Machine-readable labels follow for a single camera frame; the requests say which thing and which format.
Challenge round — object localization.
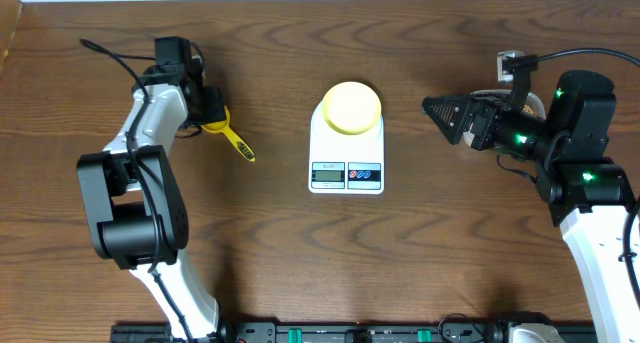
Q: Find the yellow plastic measuring scoop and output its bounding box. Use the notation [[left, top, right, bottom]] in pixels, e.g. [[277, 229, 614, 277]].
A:
[[202, 106, 256, 162]]

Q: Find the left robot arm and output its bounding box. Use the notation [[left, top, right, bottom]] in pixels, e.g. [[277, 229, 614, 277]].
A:
[[76, 55, 235, 342]]

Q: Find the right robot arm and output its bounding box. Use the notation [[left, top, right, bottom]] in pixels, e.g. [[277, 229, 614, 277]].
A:
[[422, 70, 639, 342]]

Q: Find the yellow plastic bowl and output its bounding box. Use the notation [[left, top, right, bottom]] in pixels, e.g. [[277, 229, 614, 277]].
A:
[[320, 81, 382, 135]]

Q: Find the white digital kitchen scale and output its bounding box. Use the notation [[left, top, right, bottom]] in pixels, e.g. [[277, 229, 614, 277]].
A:
[[308, 103, 385, 195]]

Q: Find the pile of soybeans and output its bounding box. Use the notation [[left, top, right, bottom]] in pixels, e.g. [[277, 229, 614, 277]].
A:
[[522, 105, 537, 116]]

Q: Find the clear plastic container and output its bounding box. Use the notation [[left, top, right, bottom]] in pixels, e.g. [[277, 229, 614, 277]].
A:
[[462, 89, 546, 147]]

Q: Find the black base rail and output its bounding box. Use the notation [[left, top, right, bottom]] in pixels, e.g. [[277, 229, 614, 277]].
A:
[[109, 322, 599, 343]]

